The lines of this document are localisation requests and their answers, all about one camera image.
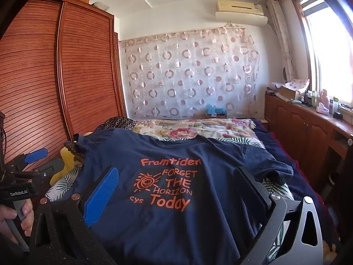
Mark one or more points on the wall air conditioner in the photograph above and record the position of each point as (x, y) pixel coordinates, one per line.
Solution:
(240, 9)

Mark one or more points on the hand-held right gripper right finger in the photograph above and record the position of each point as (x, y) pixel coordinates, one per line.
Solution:
(255, 190)

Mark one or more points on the floral blanket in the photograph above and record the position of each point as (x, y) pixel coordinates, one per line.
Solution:
(179, 129)

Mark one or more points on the person's left hand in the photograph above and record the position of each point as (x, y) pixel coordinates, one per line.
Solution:
(27, 218)

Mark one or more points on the dark round mirror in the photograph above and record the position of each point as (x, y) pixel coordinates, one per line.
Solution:
(284, 73)

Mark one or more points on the circle patterned sheer curtain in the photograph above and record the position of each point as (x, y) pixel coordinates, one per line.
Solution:
(187, 71)

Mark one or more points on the floral window curtain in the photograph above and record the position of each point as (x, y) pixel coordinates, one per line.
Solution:
(284, 41)

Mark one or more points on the small blue box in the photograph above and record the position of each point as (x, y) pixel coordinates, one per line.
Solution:
(214, 111)

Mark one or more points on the pink figure bottle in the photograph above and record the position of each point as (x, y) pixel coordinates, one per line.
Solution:
(325, 95)

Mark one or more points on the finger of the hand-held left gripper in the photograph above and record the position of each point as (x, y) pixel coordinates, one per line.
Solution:
(52, 168)
(35, 154)

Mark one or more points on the pink wipes pack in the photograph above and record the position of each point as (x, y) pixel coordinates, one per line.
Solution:
(323, 108)

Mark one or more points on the white bottle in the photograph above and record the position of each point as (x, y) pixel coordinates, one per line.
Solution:
(335, 105)

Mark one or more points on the dark patterned pillow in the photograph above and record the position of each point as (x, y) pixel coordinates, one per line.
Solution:
(115, 122)

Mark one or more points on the leaf print bed sheet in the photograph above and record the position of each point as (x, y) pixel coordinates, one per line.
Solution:
(242, 140)

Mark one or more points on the cardboard box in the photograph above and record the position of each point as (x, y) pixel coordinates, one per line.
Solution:
(289, 93)

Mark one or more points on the yellow plush toy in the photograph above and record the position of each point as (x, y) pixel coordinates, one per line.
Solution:
(66, 161)

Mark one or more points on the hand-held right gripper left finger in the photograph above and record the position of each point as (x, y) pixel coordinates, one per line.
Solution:
(102, 196)

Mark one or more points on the wooden slatted wardrobe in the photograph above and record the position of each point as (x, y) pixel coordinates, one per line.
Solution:
(55, 74)

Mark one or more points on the navy blanket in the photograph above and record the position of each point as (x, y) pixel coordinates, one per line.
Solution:
(289, 154)

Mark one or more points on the pink dotted cloth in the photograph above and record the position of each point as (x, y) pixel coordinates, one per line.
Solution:
(299, 84)

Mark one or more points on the navy printed T-shirt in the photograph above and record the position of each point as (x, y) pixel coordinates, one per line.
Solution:
(171, 226)

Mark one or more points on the small black box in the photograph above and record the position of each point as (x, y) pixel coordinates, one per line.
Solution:
(337, 115)

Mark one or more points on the wooden sideboard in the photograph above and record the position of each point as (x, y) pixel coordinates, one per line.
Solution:
(297, 127)

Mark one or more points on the window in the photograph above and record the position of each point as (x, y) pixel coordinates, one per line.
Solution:
(328, 47)

